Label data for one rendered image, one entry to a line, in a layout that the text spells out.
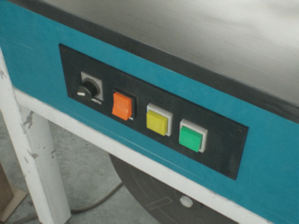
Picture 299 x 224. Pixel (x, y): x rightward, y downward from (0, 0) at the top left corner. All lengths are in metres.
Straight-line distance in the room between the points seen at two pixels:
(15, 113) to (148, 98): 0.32
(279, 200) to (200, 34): 0.20
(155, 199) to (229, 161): 0.54
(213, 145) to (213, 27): 0.13
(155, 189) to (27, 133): 0.33
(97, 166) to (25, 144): 0.48
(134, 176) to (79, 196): 0.26
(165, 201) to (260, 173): 0.52
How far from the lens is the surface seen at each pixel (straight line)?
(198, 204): 0.86
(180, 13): 0.49
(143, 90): 0.49
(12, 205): 1.23
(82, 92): 0.54
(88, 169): 1.26
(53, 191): 0.95
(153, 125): 0.50
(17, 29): 0.60
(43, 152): 0.85
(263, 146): 0.46
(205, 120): 0.47
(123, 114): 0.52
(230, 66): 0.43
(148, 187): 0.99
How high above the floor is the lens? 1.01
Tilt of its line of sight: 46 degrees down
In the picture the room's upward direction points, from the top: straight up
